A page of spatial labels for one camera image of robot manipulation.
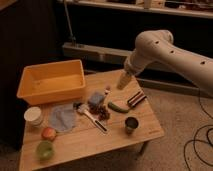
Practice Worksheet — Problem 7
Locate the green pepper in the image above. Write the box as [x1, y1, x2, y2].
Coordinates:
[108, 102, 129, 113]

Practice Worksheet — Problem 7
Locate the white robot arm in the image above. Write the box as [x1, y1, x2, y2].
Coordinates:
[117, 30, 213, 97]

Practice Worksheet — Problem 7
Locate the metal cup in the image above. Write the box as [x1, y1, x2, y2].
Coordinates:
[125, 117, 139, 134]

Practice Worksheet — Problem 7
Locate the white plastic cup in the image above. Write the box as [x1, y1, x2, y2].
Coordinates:
[24, 106, 43, 126]

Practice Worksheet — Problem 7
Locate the green plastic cup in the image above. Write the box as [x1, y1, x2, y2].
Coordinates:
[36, 140, 54, 160]

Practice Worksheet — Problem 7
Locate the small white bottle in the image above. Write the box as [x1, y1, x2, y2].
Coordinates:
[105, 87, 111, 95]

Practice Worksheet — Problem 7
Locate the striped dark block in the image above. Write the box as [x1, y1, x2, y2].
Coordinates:
[127, 91, 146, 108]

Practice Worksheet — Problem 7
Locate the dark grapes bunch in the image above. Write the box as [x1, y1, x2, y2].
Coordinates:
[90, 105, 110, 121]

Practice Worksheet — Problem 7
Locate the wooden table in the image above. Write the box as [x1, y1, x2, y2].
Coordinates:
[18, 68, 165, 171]

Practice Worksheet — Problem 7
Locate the grey blue cloth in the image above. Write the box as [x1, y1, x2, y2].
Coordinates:
[49, 104, 76, 133]

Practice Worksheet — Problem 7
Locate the yellow plastic bin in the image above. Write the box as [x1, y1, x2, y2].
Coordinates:
[17, 60, 86, 105]

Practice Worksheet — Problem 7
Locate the red apple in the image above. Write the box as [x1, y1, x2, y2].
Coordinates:
[41, 127, 56, 141]

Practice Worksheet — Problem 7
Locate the long metal rail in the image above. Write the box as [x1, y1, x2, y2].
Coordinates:
[62, 41, 213, 80]

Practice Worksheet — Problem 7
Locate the white handled brush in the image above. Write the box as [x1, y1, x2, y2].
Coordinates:
[77, 104, 108, 133]

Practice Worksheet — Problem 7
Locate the black floor cable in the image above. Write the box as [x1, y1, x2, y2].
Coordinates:
[183, 89, 213, 168]

